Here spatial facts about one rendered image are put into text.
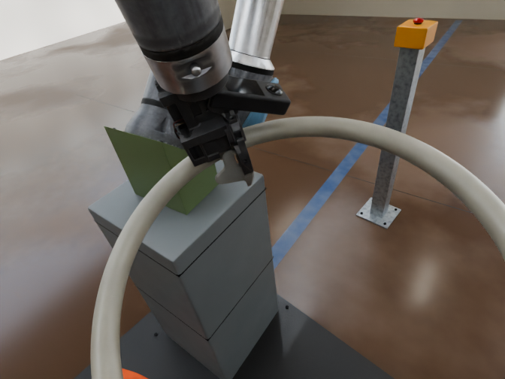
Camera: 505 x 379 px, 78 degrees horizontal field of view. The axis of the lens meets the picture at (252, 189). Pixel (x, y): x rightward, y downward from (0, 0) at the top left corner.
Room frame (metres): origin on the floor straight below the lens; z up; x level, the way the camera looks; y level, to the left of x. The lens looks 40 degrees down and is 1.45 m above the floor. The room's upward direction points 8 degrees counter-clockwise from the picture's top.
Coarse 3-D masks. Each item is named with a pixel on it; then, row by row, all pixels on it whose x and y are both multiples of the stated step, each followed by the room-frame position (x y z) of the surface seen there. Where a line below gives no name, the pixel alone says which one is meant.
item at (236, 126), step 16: (224, 80) 0.35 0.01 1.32; (160, 96) 0.35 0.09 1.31; (176, 96) 0.35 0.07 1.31; (192, 96) 0.34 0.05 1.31; (208, 96) 0.34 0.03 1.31; (176, 112) 0.37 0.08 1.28; (192, 112) 0.37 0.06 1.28; (208, 112) 0.37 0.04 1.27; (224, 112) 0.38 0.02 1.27; (176, 128) 0.39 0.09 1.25; (192, 128) 0.36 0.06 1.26; (208, 128) 0.36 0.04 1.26; (224, 128) 0.36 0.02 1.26; (240, 128) 0.37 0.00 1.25; (192, 144) 0.35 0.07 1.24; (208, 144) 0.36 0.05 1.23; (224, 144) 0.37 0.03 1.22; (192, 160) 0.36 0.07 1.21; (208, 160) 0.36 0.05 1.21
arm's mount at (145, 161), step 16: (128, 144) 0.73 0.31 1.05; (144, 144) 0.69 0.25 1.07; (160, 144) 0.65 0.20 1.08; (128, 160) 0.75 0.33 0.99; (144, 160) 0.70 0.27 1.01; (160, 160) 0.66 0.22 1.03; (176, 160) 0.67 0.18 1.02; (128, 176) 0.78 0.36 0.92; (144, 176) 0.72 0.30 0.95; (160, 176) 0.68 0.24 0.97; (208, 176) 0.74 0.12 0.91; (144, 192) 0.74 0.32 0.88; (192, 192) 0.68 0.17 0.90; (208, 192) 0.73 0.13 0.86; (176, 208) 0.67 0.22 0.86; (192, 208) 0.67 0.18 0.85
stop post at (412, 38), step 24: (408, 24) 1.34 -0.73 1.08; (432, 24) 1.30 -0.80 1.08; (408, 48) 1.31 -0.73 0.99; (408, 72) 1.30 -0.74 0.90; (408, 96) 1.28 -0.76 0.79; (408, 120) 1.33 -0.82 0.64; (384, 168) 1.31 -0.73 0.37; (384, 192) 1.29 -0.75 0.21; (360, 216) 1.32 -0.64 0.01; (384, 216) 1.29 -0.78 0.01
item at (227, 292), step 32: (128, 192) 0.79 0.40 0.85; (224, 192) 0.73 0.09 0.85; (256, 192) 0.75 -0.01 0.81; (160, 224) 0.63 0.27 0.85; (192, 224) 0.61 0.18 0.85; (224, 224) 0.63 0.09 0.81; (256, 224) 0.73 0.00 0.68; (160, 256) 0.52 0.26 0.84; (192, 256) 0.53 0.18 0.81; (224, 256) 0.61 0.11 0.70; (256, 256) 0.71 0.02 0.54; (160, 288) 0.59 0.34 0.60; (192, 288) 0.50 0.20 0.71; (224, 288) 0.58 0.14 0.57; (256, 288) 0.69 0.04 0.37; (160, 320) 0.72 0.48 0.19; (192, 320) 0.51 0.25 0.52; (224, 320) 0.55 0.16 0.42; (256, 320) 0.66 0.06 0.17; (192, 352) 0.61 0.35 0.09; (224, 352) 0.52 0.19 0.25
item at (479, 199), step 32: (256, 128) 0.41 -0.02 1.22; (288, 128) 0.40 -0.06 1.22; (320, 128) 0.39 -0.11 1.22; (352, 128) 0.37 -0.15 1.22; (384, 128) 0.36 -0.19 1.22; (416, 160) 0.31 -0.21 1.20; (448, 160) 0.29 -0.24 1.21; (160, 192) 0.34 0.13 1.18; (480, 192) 0.24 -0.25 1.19; (128, 224) 0.30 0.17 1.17; (128, 256) 0.26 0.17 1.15; (96, 320) 0.19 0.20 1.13; (96, 352) 0.16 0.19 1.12
